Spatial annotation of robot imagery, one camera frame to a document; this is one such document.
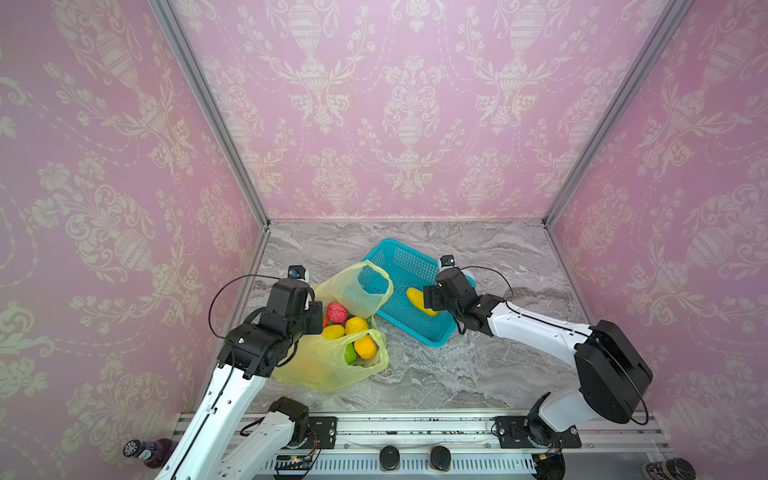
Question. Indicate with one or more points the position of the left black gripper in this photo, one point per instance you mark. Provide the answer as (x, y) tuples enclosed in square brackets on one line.
[(316, 309)]

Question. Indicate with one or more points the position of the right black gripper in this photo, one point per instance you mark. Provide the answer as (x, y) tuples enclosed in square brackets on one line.
[(441, 294)]

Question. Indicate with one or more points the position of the yellow mango fruit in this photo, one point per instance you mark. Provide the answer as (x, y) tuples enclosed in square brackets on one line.
[(416, 298)]

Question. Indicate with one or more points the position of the teal plastic basket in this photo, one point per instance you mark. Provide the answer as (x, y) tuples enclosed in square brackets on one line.
[(408, 268)]

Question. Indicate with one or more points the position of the yellow plastic bag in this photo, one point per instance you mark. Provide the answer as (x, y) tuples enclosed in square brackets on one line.
[(319, 364)]

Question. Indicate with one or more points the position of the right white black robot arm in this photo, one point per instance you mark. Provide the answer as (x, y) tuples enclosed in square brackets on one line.
[(612, 376)]

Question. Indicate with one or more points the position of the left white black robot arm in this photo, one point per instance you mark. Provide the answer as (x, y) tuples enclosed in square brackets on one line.
[(266, 340)]

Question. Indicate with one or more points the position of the red fruit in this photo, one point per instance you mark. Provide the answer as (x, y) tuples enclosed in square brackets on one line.
[(336, 313)]

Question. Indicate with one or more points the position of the yellow lemon fruit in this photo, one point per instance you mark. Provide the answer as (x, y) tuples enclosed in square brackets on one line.
[(355, 325)]

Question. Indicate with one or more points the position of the green fruit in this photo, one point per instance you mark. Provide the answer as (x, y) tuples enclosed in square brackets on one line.
[(350, 355)]

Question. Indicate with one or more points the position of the orange yellow fruit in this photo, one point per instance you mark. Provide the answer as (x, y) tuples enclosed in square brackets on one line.
[(365, 347)]

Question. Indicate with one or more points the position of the right black round knob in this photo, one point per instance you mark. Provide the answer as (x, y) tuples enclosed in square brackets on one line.
[(440, 458)]

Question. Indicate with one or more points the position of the black round knob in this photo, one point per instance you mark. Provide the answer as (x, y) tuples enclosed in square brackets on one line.
[(389, 458), (440, 458)]

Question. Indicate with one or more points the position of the left black round knob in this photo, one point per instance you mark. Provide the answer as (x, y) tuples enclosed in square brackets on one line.
[(389, 458)]

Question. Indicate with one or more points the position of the purple plastic bottle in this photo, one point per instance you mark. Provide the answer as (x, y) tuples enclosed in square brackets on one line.
[(153, 454)]

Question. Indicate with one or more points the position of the dark jar bottom right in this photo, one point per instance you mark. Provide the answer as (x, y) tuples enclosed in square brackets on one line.
[(670, 469)]

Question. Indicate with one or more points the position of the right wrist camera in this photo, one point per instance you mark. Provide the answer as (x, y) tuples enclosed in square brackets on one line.
[(447, 261)]

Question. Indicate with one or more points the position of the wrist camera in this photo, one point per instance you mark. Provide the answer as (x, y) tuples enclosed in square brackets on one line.
[(447, 261), (298, 272)]

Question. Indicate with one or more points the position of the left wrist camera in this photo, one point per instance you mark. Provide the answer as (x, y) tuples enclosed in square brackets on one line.
[(298, 272)]

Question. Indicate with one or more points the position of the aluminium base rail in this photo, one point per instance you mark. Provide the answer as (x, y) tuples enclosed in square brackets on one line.
[(483, 443)]

